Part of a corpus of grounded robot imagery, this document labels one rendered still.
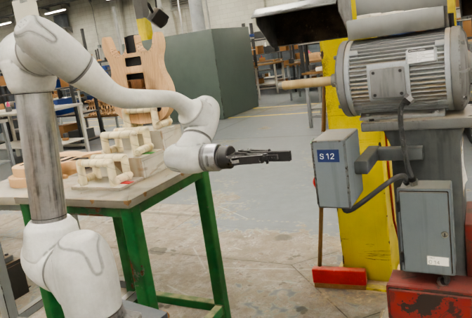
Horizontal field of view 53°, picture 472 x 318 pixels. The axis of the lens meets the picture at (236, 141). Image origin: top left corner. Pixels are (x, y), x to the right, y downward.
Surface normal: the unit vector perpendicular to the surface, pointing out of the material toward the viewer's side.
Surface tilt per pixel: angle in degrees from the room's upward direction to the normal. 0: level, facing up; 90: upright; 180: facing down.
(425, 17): 90
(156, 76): 90
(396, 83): 90
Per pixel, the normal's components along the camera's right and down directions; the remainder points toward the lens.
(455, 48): -0.46, -0.30
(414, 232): -0.45, 0.23
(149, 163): 0.87, -0.03
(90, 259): 0.57, -0.28
